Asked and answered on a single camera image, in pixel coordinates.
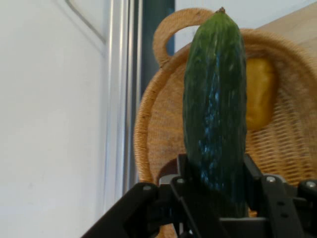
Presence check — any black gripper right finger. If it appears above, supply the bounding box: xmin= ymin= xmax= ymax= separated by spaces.
xmin=243 ymin=153 xmax=317 ymax=238

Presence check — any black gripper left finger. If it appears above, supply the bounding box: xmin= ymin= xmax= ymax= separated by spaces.
xmin=80 ymin=153 xmax=221 ymax=238

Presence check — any dark green cucumber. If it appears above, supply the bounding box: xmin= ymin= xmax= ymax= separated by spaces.
xmin=182 ymin=6 xmax=249 ymax=219

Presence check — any woven wicker basket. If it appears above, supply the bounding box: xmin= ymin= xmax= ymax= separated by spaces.
xmin=133 ymin=7 xmax=317 ymax=238

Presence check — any purple onion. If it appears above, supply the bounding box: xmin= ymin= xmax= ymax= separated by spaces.
xmin=158 ymin=158 xmax=179 ymax=179

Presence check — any yellow bell pepper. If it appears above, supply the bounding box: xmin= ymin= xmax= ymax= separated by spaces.
xmin=244 ymin=58 xmax=277 ymax=131

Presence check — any aluminium wall rail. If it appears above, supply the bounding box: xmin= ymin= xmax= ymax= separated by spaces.
xmin=105 ymin=0 xmax=145 ymax=206

